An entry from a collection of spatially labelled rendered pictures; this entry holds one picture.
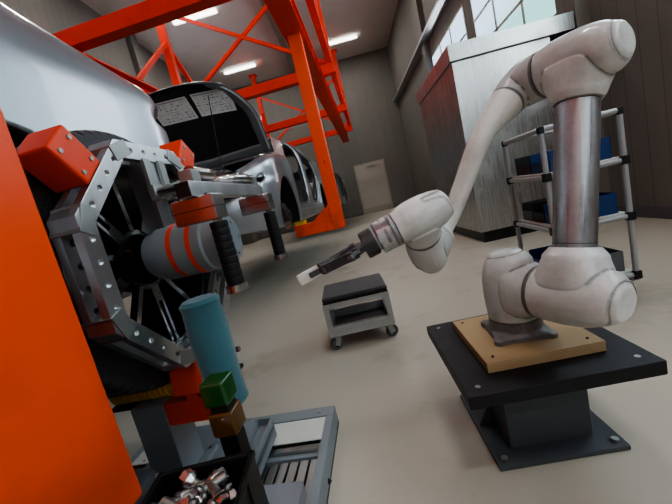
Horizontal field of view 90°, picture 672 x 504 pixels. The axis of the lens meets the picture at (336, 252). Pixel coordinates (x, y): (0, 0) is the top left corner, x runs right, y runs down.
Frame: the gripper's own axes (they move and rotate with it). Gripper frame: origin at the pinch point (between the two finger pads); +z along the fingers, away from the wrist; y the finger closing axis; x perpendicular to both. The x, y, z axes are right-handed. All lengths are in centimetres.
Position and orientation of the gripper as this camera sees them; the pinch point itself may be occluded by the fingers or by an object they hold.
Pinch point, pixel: (309, 274)
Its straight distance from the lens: 91.8
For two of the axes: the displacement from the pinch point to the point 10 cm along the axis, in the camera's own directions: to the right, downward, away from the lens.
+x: 4.8, 8.7, 1.2
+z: -8.8, 4.7, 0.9
